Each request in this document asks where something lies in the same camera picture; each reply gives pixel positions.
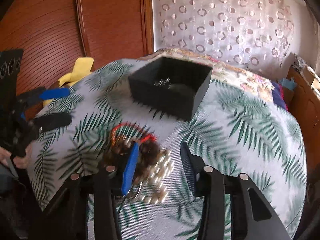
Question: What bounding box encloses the blue cloth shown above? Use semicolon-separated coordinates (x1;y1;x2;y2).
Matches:
278;77;297;91

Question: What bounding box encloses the black camera box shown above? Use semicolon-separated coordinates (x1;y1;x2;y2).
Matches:
0;49;23;108

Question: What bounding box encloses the floral quilt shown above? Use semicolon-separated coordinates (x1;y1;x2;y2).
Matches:
139;48;274;102

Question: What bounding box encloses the palm leaf print bedspread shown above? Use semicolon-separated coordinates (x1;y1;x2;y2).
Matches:
28;60;307;239

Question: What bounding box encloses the jewelry inside box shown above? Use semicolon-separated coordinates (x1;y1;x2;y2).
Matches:
154;78;173;89

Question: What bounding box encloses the person's left hand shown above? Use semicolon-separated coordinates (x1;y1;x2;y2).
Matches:
0;143;32;169

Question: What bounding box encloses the wooden wardrobe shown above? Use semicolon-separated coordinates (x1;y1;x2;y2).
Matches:
0;0;155;120

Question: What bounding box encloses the red bead necklace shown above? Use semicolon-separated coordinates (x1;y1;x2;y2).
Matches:
110;122;158;145

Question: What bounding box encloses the wooden side cabinet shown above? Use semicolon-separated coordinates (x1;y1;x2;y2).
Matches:
287;67;319;170

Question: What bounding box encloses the black square jewelry box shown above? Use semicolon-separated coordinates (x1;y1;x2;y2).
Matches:
128;57;212;121

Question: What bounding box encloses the yellow plush toy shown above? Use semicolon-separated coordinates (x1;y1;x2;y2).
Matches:
42;56;95;107

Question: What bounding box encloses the white pearl necklace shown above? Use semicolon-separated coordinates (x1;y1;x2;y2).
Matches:
109;134;176;205

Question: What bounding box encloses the white circle pattern curtain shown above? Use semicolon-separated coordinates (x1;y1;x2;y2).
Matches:
151;0;311;78

